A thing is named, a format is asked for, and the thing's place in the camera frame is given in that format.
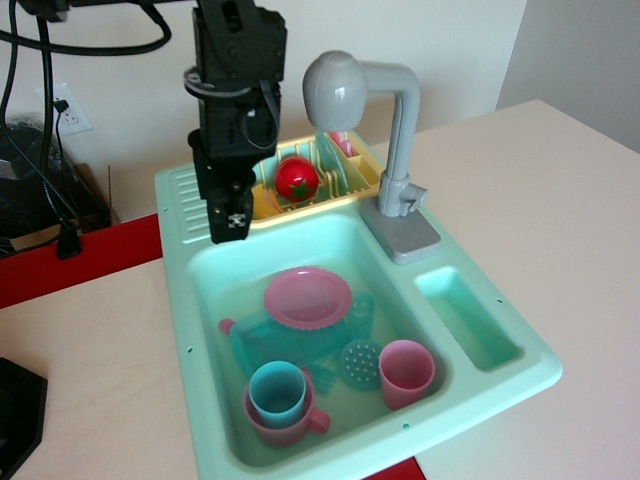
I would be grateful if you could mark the black plug on table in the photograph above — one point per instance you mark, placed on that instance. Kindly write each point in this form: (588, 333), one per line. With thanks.
(68, 244)

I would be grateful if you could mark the teal toy tray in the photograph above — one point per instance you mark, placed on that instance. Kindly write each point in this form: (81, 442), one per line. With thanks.
(259, 340)

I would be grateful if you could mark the blue toy cup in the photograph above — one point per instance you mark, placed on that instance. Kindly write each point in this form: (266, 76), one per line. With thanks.
(277, 391)

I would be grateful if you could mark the teal toy fork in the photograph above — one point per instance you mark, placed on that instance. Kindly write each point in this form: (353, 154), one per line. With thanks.
(324, 374)

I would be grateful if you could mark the grey toy faucet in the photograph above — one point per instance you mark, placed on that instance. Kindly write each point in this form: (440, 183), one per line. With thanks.
(335, 90)

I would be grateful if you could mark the orange toy plate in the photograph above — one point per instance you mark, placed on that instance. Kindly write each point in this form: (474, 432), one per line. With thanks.
(266, 202)

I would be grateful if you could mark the red toy tomato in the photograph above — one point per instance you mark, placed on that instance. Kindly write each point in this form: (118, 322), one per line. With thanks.
(296, 179)

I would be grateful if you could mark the white wall outlet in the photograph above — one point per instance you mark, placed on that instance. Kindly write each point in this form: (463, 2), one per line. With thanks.
(68, 113)

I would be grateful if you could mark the teal smiley spatula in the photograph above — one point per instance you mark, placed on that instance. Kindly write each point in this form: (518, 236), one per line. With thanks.
(361, 315)

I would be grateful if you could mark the pink scalloped plate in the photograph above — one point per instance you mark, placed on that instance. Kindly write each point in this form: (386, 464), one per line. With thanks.
(308, 298)

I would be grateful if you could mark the teal plate in rack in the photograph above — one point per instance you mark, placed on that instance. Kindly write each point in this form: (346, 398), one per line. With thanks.
(330, 161)

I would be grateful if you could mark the yellow dish rack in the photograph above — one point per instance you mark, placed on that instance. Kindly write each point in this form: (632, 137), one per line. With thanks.
(363, 172)

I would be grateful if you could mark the pink toy mug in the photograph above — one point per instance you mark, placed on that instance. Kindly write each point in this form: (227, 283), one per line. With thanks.
(312, 419)

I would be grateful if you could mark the black box lower left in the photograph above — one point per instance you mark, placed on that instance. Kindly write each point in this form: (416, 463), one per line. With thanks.
(23, 404)

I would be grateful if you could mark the pink white toy utensils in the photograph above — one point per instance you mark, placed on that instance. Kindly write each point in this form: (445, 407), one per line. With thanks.
(341, 139)

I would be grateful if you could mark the pink toy cup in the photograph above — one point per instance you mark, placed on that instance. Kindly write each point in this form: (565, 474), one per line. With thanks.
(406, 370)

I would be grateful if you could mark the teal slotted spoon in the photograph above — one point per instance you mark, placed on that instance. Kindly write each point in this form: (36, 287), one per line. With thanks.
(359, 364)

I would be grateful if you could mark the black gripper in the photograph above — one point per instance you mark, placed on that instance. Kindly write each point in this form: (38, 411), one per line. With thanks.
(239, 126)

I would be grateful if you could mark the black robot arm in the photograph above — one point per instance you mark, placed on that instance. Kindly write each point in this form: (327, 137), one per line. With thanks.
(240, 58)

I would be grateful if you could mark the mint green toy sink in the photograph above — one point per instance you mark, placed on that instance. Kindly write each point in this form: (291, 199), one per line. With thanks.
(486, 355)

